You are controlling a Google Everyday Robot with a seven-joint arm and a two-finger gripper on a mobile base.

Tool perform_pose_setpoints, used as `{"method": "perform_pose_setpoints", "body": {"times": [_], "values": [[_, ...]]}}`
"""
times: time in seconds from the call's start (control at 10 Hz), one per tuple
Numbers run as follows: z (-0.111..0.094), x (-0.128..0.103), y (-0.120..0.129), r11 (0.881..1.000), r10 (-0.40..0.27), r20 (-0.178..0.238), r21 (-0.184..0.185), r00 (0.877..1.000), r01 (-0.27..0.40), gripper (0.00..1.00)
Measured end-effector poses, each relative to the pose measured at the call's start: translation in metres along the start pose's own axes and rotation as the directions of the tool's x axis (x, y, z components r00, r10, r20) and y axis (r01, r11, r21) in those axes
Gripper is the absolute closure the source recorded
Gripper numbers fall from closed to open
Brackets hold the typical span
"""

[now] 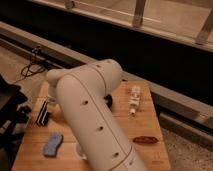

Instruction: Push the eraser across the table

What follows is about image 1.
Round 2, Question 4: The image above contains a black cable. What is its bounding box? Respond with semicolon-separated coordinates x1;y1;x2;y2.
13;45;51;84

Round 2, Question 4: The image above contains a blue sponge eraser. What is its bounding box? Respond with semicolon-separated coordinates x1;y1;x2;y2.
42;133;63;157

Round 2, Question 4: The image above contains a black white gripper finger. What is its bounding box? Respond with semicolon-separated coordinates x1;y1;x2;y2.
36;101;50;126

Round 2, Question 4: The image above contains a dark red oval object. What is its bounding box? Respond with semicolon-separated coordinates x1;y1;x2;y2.
133;136;158;144

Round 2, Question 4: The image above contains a black office chair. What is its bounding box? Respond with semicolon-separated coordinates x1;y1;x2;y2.
0;74;31;164

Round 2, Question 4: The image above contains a white tube bottle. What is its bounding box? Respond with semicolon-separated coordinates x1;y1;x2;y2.
129;86;141;116

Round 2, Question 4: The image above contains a metal window rail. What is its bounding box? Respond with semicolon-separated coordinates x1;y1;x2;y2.
31;0;213;52

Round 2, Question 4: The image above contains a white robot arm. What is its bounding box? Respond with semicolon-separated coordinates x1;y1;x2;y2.
46;59;148;171

